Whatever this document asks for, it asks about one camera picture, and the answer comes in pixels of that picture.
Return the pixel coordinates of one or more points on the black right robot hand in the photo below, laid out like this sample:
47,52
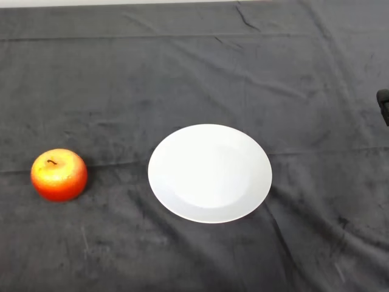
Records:
385,105

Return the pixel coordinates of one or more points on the red yellow apple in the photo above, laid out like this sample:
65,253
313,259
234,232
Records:
60,182

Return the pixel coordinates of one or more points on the white round plate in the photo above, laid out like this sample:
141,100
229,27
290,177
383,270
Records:
209,176

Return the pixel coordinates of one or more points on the black cloth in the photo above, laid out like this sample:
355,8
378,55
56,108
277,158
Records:
194,76

